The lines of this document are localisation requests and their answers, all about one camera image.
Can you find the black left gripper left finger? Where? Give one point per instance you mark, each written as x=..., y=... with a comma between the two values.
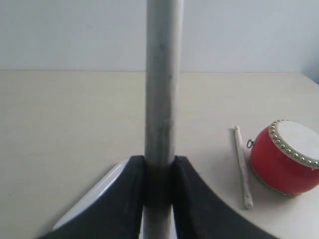
x=116, y=214

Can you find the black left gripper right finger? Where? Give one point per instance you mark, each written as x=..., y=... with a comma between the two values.
x=200, y=214

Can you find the white wooden drumstick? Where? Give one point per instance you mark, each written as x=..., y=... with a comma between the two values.
x=247, y=197
x=164, y=34

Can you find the small red drum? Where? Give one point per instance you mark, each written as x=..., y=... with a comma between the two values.
x=285, y=157

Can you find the white plastic tray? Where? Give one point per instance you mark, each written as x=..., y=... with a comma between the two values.
x=93, y=194

